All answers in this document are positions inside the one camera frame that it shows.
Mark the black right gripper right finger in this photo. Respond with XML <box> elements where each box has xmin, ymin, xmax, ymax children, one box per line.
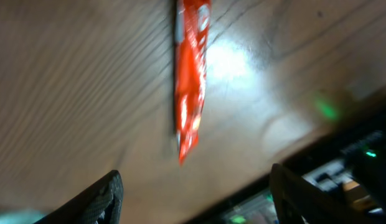
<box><xmin>270</xmin><ymin>164</ymin><xmax>373</xmax><ymax>224</ymax></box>

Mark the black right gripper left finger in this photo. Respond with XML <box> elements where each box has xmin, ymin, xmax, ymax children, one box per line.
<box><xmin>35</xmin><ymin>170</ymin><xmax>123</xmax><ymax>224</ymax></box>

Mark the white teal wet wipes pack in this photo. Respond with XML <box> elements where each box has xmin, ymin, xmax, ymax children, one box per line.
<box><xmin>0</xmin><ymin>210</ymin><xmax>45</xmax><ymax>224</ymax></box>

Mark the red Nescafe stick sachet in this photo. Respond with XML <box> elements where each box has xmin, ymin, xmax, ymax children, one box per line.
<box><xmin>174</xmin><ymin>0</ymin><xmax>211</xmax><ymax>164</ymax></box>

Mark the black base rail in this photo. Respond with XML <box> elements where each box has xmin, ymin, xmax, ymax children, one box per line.
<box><xmin>192</xmin><ymin>106</ymin><xmax>386</xmax><ymax>223</ymax></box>

